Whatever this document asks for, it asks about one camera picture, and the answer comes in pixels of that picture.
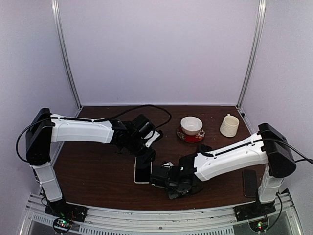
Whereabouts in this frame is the red floral saucer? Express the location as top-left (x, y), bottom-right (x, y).
top-left (176, 127), bottom-right (205, 143)

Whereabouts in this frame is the left aluminium frame post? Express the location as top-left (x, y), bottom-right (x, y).
top-left (51, 0), bottom-right (82, 110)

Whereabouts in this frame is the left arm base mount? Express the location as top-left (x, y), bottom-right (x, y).
top-left (45, 202), bottom-right (88, 234)

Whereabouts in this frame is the clear white phone case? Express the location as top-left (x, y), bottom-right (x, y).
top-left (134, 156), bottom-right (153, 184)

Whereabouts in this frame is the white ceramic bowl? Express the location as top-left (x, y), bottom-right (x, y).
top-left (180, 116), bottom-right (203, 136)

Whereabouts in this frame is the black phone edge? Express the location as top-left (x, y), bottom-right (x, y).
top-left (243, 169), bottom-right (258, 198)

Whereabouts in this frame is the aluminium frame post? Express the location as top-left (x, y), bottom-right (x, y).
top-left (236, 0), bottom-right (267, 110)
top-left (51, 0), bottom-right (82, 110)

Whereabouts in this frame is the white-edged black phone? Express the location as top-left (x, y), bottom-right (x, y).
top-left (134, 161), bottom-right (152, 183)

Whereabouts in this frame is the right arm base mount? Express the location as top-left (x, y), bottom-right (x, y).
top-left (234, 201), bottom-right (276, 233)

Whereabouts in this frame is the cream ceramic mug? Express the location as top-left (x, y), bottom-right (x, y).
top-left (220, 114), bottom-right (240, 138)

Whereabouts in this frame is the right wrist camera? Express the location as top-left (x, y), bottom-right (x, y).
top-left (149, 162), bottom-right (174, 188)

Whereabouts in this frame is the right aluminium frame post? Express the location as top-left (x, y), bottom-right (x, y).
top-left (236, 0), bottom-right (267, 110)

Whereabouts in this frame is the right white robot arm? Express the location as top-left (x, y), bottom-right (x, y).
top-left (150, 123), bottom-right (296, 216)

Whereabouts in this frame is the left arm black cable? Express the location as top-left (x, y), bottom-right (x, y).
top-left (16, 104), bottom-right (172, 162)

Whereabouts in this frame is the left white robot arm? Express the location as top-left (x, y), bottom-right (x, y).
top-left (26, 108), bottom-right (161, 217)

